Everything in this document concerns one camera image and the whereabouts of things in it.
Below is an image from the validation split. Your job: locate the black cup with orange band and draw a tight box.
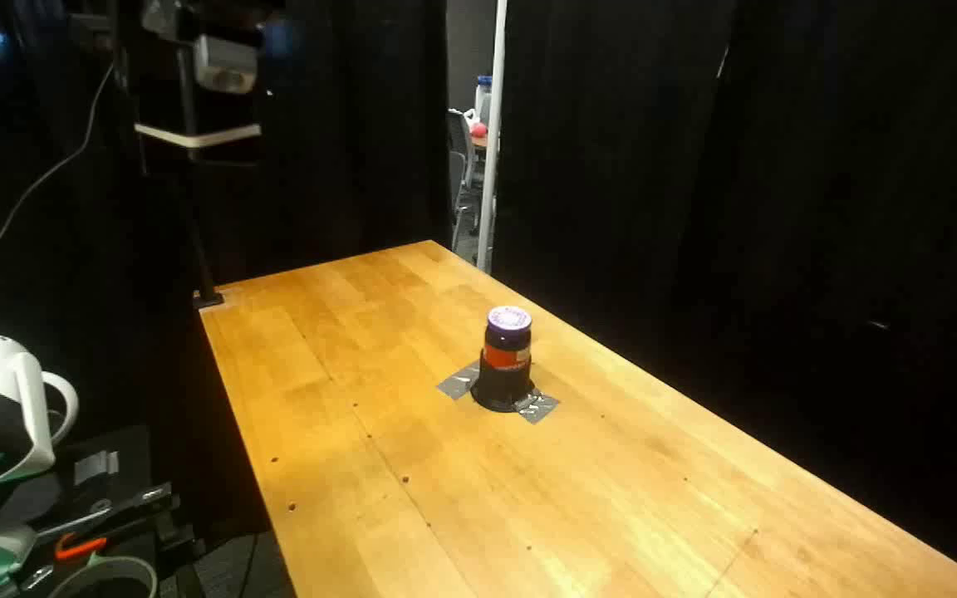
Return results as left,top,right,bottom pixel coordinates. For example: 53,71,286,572
467,302,537,414

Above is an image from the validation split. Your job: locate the white vertical pole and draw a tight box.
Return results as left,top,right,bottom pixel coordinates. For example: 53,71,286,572
474,0,512,276

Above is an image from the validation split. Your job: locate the plastic bottle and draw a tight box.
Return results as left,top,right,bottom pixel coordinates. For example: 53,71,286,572
471,71,496,125

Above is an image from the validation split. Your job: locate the black curtain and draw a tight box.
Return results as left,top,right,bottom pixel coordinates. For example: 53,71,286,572
0,0,957,576

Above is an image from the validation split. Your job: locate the grey duct tape piece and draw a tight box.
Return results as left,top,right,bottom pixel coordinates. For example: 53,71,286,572
436,358,485,401
512,385,560,428

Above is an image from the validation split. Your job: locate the white bracket plate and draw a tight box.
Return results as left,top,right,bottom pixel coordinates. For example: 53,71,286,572
128,116,265,151

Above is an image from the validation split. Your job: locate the grey cable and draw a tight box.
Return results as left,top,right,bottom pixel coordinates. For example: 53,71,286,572
0,60,124,307

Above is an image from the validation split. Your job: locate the orange-handled clamp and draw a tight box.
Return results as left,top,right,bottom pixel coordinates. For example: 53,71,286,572
48,530,114,565

